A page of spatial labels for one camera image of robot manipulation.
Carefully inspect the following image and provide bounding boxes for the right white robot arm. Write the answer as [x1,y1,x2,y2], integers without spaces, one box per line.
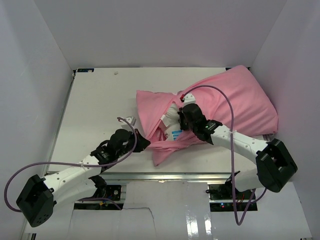
[178,103,298,200]

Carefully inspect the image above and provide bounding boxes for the aluminium table front rail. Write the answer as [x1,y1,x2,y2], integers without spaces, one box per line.
[101,172,231,182]

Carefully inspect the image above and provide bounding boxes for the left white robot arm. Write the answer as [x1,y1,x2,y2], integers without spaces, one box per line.
[16,129,150,228]

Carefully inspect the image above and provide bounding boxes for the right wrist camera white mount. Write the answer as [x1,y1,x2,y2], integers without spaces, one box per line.
[180,93,196,105]

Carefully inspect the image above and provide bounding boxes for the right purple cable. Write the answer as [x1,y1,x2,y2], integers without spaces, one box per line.
[181,85,267,226]

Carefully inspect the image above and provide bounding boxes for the pink floral pillowcase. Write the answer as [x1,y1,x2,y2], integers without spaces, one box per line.
[136,65,279,166]

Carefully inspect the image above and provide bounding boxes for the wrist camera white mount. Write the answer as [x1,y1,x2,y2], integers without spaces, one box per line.
[117,116,137,127]
[180,93,196,105]

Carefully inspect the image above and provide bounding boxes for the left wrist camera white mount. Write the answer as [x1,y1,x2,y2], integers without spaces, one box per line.
[117,116,137,127]

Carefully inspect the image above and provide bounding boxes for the white pillow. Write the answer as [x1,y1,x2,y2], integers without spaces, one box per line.
[159,103,182,141]

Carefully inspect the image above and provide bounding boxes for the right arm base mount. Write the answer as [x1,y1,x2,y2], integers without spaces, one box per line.
[205,173,253,213]

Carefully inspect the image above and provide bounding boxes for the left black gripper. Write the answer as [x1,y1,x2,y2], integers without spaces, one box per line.
[116,128,150,158]

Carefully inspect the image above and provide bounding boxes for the left blue table label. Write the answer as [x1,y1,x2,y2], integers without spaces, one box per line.
[76,68,95,73]

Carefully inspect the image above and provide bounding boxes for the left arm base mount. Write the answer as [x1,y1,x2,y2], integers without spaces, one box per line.
[73,175,124,211]

